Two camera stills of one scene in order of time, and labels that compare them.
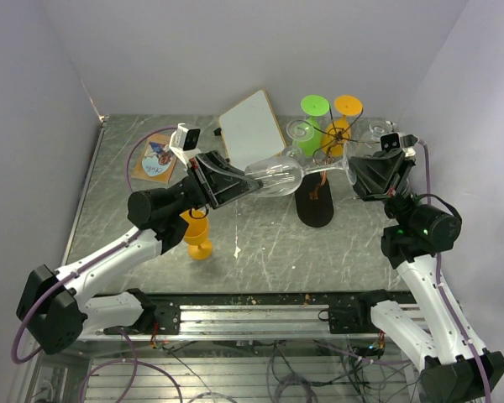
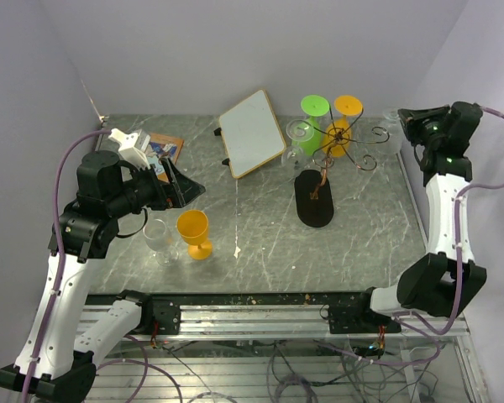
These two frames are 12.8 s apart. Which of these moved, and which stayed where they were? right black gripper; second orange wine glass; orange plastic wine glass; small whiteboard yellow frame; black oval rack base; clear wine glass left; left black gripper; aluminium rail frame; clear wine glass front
Moved: right black gripper; left black gripper; clear wine glass front
Stayed: second orange wine glass; orange plastic wine glass; clear wine glass left; aluminium rail frame; small whiteboard yellow frame; black oval rack base
